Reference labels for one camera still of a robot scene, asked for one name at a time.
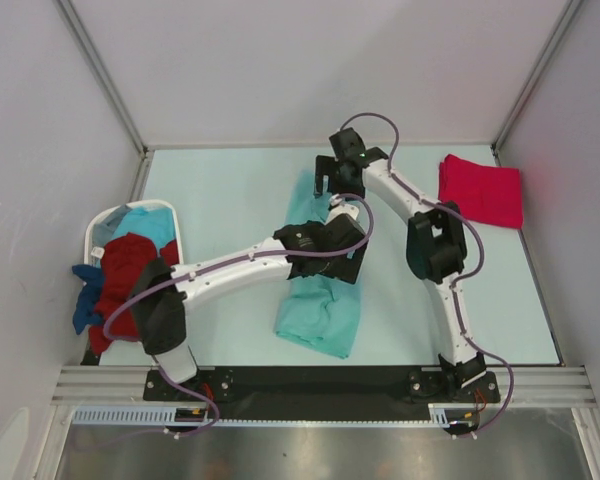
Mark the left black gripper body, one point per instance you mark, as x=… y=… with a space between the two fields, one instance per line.
x=342 y=268

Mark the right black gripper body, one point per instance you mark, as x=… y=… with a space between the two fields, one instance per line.
x=337 y=181

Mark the teal t-shirt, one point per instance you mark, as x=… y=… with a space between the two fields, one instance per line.
x=319 y=313

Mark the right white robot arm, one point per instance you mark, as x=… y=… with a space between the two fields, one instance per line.
x=436 y=247

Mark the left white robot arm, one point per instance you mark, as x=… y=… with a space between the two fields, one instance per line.
x=164 y=295

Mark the folded red t-shirt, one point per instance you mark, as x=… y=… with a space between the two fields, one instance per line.
x=484 y=194

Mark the light blue t-shirt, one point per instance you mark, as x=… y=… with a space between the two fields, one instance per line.
x=156 y=225

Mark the dark red t-shirt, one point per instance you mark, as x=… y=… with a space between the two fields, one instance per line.
x=122 y=264

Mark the white laundry basket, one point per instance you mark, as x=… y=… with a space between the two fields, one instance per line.
x=101 y=228

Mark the dark blue t-shirt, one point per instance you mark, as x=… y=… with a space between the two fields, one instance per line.
x=85 y=314

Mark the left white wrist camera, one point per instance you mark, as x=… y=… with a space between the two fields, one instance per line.
x=339 y=206

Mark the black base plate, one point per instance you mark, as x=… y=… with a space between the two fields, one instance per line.
x=337 y=393

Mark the aluminium frame rail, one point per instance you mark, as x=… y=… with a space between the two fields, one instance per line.
x=100 y=385

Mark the light blue cable duct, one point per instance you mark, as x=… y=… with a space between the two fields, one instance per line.
x=142 y=416

